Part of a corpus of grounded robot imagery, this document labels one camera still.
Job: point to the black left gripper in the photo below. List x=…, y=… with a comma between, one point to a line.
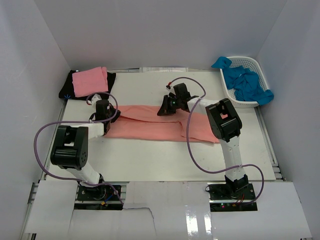
x=116, y=116

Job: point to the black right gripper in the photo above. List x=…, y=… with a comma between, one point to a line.
x=165, y=109

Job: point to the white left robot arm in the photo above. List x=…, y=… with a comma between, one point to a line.
x=70, y=149

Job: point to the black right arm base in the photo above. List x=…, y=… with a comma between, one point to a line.
x=222, y=199

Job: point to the folded pink t-shirt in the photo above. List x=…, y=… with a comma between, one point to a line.
x=90, y=81

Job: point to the white paper label sheet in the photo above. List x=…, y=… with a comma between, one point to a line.
x=163, y=69

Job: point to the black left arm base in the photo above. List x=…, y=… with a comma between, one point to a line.
x=102, y=198

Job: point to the blue t-shirt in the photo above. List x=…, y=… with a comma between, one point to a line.
x=245, y=82

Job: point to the folded black t-shirt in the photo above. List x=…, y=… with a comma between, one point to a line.
x=67, y=91

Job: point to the salmon pink t-shirt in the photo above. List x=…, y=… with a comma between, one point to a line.
x=141, y=122

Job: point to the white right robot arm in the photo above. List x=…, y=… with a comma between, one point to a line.
x=225, y=125

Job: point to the white perforated plastic basket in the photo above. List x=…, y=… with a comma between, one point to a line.
x=250, y=82

